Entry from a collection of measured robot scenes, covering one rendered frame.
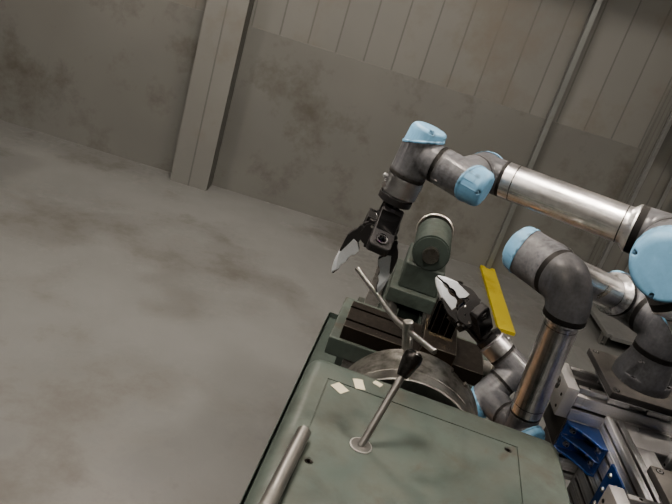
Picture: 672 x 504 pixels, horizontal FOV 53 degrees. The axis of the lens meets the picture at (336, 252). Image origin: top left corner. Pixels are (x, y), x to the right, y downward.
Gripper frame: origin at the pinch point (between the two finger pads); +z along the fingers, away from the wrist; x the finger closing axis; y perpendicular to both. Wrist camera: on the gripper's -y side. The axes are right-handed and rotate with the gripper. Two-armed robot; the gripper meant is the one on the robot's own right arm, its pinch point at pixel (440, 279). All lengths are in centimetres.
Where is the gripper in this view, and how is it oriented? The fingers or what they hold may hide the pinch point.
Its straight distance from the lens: 176.9
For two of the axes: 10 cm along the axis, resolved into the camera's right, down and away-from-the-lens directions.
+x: 7.5, -6.2, 2.0
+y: -0.9, 2.1, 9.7
